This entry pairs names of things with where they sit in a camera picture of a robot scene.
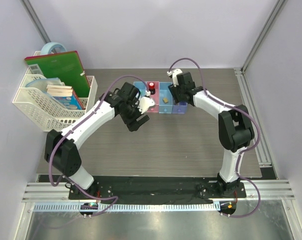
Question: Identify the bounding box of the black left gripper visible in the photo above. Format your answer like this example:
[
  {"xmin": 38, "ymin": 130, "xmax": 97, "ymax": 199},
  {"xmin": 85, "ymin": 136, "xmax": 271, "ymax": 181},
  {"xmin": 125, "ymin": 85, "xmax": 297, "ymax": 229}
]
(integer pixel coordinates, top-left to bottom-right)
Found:
[{"xmin": 119, "ymin": 98, "xmax": 149, "ymax": 132}]

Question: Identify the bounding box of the purple drawer box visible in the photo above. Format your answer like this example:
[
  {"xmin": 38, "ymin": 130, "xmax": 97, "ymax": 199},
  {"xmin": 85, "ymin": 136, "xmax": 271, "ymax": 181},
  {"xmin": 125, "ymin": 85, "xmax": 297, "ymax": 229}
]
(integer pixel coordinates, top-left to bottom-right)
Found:
[{"xmin": 171, "ymin": 100, "xmax": 188, "ymax": 114}]

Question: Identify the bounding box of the pink drawer box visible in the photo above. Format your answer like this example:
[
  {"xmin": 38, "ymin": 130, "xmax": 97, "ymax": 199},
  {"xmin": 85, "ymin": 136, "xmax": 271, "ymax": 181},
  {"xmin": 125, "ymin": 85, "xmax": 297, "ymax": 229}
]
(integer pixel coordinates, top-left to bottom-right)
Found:
[{"xmin": 145, "ymin": 81, "xmax": 160, "ymax": 114}]

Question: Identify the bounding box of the red black stamp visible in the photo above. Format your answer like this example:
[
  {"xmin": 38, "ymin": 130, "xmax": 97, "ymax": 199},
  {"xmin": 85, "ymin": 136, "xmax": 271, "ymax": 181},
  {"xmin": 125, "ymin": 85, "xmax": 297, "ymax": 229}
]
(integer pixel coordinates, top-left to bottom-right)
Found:
[{"xmin": 148, "ymin": 82, "xmax": 156, "ymax": 95}]

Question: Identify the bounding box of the light blue drawer box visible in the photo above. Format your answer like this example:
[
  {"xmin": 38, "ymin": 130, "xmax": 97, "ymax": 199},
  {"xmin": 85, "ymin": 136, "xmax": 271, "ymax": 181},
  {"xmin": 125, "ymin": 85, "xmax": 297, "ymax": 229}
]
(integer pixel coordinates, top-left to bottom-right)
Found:
[{"xmin": 133, "ymin": 81, "xmax": 147, "ymax": 97}]

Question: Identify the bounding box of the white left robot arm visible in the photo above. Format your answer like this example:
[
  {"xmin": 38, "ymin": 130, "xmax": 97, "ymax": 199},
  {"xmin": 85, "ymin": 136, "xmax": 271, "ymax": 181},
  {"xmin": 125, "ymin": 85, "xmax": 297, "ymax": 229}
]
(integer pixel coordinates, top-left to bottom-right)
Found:
[{"xmin": 44, "ymin": 82, "xmax": 156, "ymax": 200}]

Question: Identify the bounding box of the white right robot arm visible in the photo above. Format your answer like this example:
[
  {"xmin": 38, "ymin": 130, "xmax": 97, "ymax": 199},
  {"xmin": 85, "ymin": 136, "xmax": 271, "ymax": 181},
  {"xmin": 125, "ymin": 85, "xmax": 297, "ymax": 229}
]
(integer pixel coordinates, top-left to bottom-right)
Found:
[{"xmin": 167, "ymin": 69, "xmax": 255, "ymax": 198}]

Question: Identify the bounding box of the white mesh file organizer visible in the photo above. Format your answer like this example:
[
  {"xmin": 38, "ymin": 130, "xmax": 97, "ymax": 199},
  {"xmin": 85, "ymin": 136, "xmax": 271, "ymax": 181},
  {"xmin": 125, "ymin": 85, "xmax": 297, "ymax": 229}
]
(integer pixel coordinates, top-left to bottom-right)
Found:
[{"xmin": 12, "ymin": 59, "xmax": 98, "ymax": 132}]

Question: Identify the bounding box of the green folder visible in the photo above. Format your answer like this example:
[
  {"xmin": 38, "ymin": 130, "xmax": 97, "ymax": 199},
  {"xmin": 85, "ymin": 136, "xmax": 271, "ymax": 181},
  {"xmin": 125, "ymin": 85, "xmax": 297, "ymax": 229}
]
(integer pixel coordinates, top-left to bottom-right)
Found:
[{"xmin": 24, "ymin": 51, "xmax": 91, "ymax": 98}]

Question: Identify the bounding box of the stack of notebooks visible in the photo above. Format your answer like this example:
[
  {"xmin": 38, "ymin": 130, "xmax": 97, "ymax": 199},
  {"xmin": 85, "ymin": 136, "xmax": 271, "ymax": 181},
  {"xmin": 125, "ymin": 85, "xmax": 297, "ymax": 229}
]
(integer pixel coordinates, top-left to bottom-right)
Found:
[{"xmin": 46, "ymin": 84, "xmax": 74, "ymax": 97}]

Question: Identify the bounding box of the clear blue plastic pouch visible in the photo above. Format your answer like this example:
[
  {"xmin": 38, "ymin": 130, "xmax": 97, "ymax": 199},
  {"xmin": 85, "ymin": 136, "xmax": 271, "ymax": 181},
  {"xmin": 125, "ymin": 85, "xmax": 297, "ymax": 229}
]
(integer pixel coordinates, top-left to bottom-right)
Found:
[{"xmin": 25, "ymin": 77, "xmax": 65, "ymax": 95}]

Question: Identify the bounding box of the light blue tape roll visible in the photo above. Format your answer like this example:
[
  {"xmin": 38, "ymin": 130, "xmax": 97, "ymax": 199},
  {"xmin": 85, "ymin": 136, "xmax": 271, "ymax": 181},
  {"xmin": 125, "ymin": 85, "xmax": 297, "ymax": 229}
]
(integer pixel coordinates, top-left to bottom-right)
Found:
[{"xmin": 40, "ymin": 42, "xmax": 67, "ymax": 56}]

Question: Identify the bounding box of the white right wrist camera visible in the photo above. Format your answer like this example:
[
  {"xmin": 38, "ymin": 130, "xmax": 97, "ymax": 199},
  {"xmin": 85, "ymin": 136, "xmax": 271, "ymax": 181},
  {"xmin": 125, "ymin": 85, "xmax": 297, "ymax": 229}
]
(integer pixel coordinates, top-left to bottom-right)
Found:
[{"xmin": 166, "ymin": 68, "xmax": 183, "ymax": 87}]

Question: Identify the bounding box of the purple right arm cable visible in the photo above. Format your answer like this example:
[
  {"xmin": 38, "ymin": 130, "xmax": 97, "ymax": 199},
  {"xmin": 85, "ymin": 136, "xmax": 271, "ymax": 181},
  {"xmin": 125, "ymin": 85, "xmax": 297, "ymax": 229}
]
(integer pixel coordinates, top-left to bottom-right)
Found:
[{"xmin": 167, "ymin": 57, "xmax": 261, "ymax": 219}]

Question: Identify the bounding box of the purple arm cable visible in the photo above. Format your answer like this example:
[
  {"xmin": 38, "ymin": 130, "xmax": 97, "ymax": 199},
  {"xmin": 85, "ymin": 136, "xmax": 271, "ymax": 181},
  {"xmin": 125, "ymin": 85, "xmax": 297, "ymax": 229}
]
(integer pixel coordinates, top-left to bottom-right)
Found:
[
  {"xmin": 167, "ymin": 57, "xmax": 261, "ymax": 219},
  {"xmin": 47, "ymin": 75, "xmax": 152, "ymax": 217}
]

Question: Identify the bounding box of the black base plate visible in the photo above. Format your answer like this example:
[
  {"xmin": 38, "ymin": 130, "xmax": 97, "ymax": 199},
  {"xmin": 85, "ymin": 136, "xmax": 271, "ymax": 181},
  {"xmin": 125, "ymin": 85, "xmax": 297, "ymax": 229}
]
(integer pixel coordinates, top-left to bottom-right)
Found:
[{"xmin": 38, "ymin": 174, "xmax": 247, "ymax": 205}]

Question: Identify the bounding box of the white slotted cable duct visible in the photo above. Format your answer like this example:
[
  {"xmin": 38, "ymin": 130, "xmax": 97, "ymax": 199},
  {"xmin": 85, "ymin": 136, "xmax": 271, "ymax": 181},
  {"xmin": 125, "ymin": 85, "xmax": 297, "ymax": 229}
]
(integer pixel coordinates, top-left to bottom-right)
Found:
[{"xmin": 33, "ymin": 201, "xmax": 221, "ymax": 213}]

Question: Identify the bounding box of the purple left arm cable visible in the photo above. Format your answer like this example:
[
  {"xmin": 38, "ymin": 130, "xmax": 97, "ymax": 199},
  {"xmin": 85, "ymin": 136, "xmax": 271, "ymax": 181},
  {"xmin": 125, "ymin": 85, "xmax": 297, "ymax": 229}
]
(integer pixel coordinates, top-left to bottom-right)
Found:
[{"xmin": 47, "ymin": 75, "xmax": 152, "ymax": 217}]

